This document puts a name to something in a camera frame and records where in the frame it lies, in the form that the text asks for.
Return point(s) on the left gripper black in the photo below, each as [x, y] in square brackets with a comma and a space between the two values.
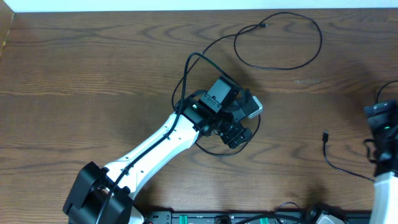
[237, 137]

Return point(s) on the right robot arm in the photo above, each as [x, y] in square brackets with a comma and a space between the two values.
[382, 121]

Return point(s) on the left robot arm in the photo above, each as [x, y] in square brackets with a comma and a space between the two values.
[106, 194]

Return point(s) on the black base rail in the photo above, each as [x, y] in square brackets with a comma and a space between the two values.
[287, 212]

